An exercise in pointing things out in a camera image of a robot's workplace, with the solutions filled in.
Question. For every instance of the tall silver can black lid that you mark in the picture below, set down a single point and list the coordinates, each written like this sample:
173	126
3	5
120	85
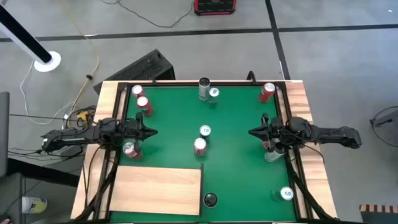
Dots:
204	90
272	156

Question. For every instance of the red soda can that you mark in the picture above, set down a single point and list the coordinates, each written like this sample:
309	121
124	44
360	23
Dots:
137	91
143	102
129	150

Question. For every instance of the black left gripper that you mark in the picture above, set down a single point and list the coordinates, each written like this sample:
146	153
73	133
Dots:
130	132

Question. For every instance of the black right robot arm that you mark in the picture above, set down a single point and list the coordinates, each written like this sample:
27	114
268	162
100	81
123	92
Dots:
329	135

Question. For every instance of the wooden shelf board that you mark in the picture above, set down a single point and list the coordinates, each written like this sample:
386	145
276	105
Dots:
155	189

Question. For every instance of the green can white lid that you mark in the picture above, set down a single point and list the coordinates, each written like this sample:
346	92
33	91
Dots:
286	193
214	92

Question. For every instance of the dark grey box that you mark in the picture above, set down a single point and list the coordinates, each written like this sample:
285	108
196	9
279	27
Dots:
11	199

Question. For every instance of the red black box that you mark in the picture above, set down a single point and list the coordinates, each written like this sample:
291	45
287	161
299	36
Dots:
214	6

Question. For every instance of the blue can blue tab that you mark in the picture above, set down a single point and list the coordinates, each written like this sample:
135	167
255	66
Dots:
205	130

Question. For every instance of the black table frame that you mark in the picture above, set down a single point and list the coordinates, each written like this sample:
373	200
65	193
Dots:
230	84

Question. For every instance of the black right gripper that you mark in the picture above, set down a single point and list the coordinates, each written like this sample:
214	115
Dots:
276	130

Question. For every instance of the striped box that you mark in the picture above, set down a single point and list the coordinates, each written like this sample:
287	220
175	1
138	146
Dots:
379	214

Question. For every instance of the yellow plug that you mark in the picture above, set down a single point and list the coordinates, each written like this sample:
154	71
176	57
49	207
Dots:
82	115

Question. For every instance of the black white pole round base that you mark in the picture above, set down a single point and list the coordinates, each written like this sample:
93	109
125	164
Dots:
25	37

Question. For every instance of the red Coca-Cola can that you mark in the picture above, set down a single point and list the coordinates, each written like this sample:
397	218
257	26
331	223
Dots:
265	145
200	145

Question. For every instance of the green table mat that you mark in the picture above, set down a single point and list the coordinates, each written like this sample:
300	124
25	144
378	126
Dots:
242	174

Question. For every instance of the black power adapter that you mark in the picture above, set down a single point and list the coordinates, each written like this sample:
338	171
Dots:
73	151

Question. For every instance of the white canister yellow label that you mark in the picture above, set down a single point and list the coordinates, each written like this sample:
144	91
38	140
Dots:
34	205

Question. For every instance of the grey panel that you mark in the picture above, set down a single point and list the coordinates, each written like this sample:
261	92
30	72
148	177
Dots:
3	133

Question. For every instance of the black perforated case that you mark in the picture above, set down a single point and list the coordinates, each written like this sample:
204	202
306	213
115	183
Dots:
143	67

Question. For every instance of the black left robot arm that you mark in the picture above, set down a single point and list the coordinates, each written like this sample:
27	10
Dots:
71	137

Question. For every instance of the red can blue logo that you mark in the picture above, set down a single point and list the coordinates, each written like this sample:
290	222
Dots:
267	90

